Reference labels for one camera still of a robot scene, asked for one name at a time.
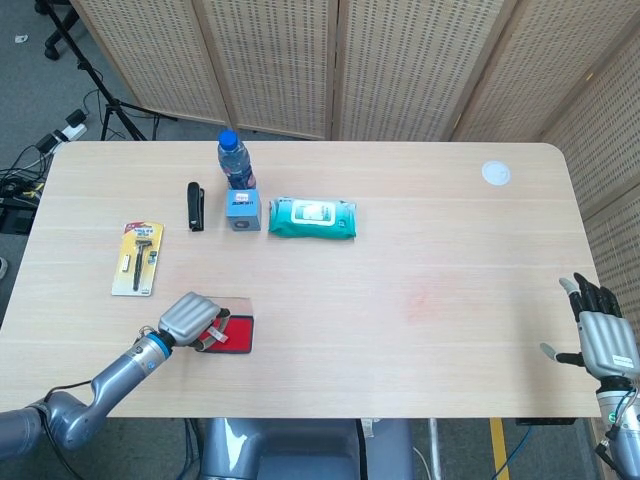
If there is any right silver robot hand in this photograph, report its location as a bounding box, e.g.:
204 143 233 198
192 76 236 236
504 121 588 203
539 272 640 380

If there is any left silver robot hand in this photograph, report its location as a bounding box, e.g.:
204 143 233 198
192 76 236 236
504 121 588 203
158 292 232 354

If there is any red ink pad clear lid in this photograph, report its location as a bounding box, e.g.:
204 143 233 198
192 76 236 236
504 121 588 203
199 295 256 355

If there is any razor in yellow blister pack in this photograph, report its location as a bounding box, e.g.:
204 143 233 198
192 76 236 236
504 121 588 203
110 220 165 298

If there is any black stapler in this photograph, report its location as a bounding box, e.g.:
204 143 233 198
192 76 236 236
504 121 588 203
186 181 207 232

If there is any blue speaker box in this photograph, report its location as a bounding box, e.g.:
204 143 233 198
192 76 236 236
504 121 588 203
225 188 263 232

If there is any green wet wipes pack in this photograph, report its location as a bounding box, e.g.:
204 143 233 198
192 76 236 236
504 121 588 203
268 197 359 241

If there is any water bottle blue cap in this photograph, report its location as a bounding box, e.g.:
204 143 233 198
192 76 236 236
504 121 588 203
217 129 257 192

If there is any grey robot torso base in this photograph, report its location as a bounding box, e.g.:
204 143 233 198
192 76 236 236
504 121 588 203
199 417 416 480

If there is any grey table leg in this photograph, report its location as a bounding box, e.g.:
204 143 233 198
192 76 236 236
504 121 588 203
428 418 443 480

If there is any white power strip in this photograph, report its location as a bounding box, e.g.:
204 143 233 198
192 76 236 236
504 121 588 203
34 109 89 152

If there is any black tripod stand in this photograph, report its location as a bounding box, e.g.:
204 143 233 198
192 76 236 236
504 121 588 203
34 0 177 142

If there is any wicker folding screen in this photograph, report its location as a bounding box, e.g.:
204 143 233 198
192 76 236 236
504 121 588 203
69 0 640 331

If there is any black office chair base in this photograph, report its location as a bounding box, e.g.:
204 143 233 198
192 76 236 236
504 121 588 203
43 24 77 61

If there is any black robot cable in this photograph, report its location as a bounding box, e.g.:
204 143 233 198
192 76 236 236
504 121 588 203
180 418 202 480

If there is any blue cable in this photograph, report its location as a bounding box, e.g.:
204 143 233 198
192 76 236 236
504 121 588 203
502 424 537 480

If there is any floor cable tangle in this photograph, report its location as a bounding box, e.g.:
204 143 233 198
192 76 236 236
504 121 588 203
0 144 57 236

